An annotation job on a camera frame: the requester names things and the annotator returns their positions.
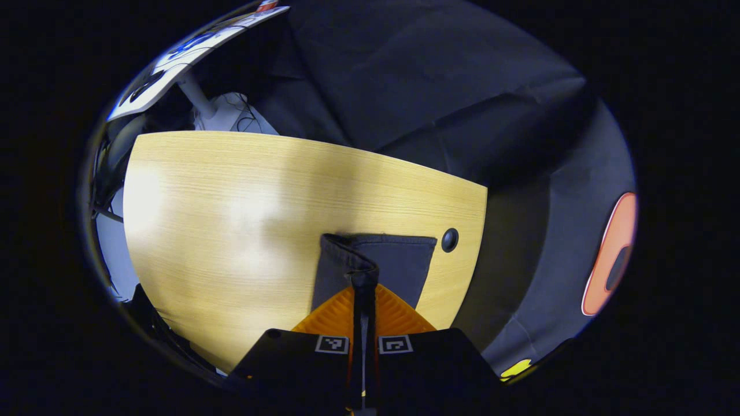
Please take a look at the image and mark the black backdrop cloth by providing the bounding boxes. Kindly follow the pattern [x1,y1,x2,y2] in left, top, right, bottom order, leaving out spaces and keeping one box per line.
[191,0,639,376]

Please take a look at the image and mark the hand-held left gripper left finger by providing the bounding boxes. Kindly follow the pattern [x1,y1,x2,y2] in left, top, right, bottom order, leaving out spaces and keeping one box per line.
[228,277,364,408]

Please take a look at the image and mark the dark grey jeans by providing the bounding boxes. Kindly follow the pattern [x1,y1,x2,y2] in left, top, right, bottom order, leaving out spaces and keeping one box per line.
[311,233,438,313]

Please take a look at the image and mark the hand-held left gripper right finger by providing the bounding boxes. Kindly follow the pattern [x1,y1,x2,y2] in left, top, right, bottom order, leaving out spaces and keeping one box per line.
[365,277,501,408]

